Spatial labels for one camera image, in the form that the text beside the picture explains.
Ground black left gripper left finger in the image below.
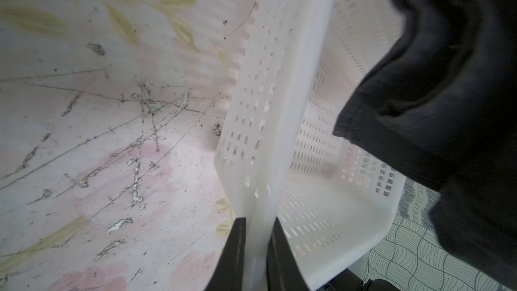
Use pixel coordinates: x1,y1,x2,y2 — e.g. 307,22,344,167
205,218,246,291

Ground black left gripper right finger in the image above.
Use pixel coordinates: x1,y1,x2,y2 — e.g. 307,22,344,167
267,218,310,291

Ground dark grey long pants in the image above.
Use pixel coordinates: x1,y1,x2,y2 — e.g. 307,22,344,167
333,0,516,289

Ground white plastic basket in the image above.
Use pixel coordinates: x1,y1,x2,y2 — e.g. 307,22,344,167
215,0,405,290

